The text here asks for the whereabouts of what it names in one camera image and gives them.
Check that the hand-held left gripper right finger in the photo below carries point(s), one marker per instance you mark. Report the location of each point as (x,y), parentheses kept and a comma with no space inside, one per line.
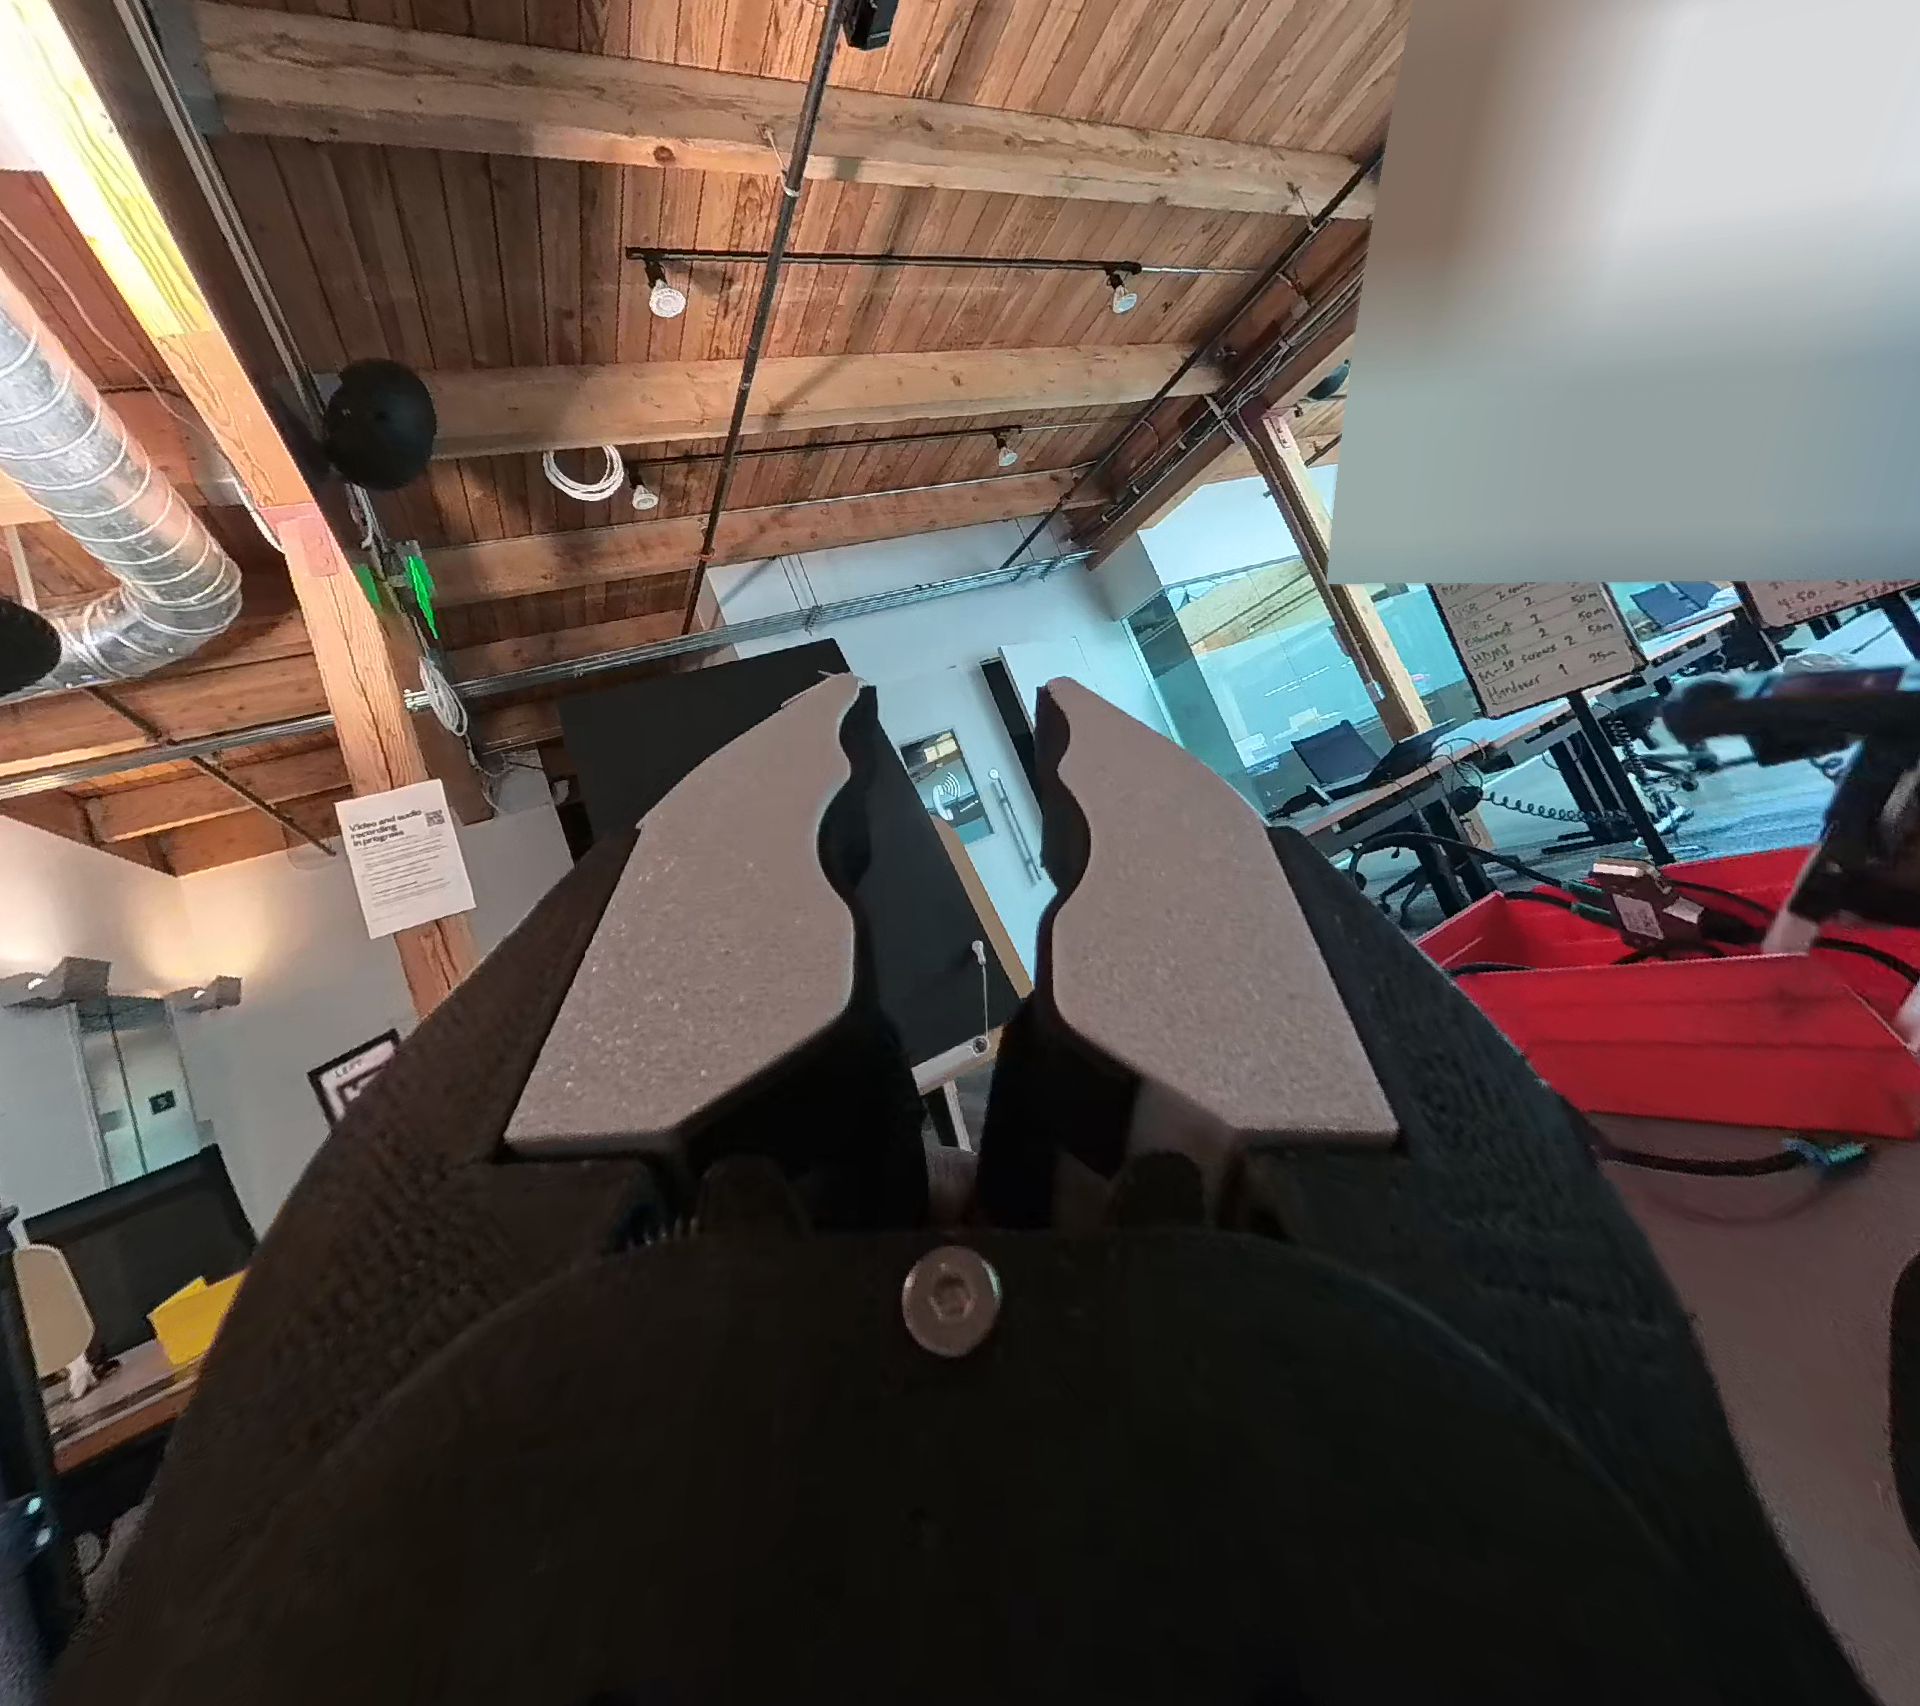
(1201,971)

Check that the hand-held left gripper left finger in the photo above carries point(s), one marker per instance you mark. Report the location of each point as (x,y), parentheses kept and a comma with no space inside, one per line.
(705,971)

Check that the handwritten notice board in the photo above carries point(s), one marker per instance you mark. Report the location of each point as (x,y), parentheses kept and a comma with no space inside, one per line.
(1830,605)
(1530,649)

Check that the small labelled device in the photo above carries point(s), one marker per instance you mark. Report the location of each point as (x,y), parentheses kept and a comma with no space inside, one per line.
(1643,904)

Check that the black office chair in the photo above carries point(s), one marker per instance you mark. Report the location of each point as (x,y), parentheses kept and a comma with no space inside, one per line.
(1341,761)

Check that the white panel stand base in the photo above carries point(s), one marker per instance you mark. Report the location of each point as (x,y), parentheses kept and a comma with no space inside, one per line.
(944,1061)

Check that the dark door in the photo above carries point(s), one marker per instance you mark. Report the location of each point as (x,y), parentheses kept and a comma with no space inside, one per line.
(1008,747)

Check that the long office desk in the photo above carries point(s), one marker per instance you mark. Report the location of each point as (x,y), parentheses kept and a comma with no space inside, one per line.
(1441,761)

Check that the white paper notice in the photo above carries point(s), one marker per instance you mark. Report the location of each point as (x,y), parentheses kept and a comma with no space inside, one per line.
(404,858)

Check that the red storage bin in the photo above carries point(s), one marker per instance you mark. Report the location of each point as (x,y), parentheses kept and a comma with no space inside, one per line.
(1695,1046)

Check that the black and white tag sign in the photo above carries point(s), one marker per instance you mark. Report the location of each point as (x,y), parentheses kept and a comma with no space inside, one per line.
(353,1076)

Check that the green exit sign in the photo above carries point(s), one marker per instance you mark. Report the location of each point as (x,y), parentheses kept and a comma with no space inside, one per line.
(417,596)

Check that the metal elevator door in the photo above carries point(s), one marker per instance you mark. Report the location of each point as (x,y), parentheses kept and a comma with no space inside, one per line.
(134,1090)

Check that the yellow storage bin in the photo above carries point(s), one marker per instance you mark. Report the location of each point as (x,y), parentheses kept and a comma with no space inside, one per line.
(194,1319)

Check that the black computer monitor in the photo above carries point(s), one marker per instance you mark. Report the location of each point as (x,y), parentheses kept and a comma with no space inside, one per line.
(134,1241)

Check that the black round speaker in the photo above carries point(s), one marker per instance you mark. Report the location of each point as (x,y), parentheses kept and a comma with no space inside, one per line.
(381,425)
(23,649)

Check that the wooden office desk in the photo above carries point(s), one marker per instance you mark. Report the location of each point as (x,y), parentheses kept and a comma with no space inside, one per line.
(121,1414)

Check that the dark framed wall sign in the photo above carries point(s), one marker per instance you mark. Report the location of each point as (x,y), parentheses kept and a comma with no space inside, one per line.
(949,784)

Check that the wooden support post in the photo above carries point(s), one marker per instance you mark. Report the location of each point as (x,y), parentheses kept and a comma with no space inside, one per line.
(1320,550)
(374,717)

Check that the silver ventilation duct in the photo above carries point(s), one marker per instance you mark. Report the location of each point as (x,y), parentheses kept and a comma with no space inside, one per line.
(105,490)

